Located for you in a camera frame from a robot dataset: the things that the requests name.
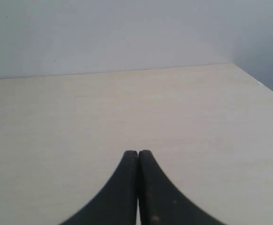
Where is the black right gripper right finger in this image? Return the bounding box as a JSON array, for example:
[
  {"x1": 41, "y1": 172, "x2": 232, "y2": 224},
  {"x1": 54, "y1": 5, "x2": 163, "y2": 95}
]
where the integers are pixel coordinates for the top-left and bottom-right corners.
[{"x1": 138, "y1": 150, "x2": 223, "y2": 225}]

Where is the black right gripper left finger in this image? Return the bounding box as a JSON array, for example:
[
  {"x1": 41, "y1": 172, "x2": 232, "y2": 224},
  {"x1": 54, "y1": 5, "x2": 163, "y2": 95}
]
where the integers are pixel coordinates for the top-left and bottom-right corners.
[{"x1": 62, "y1": 150, "x2": 138, "y2": 225}]

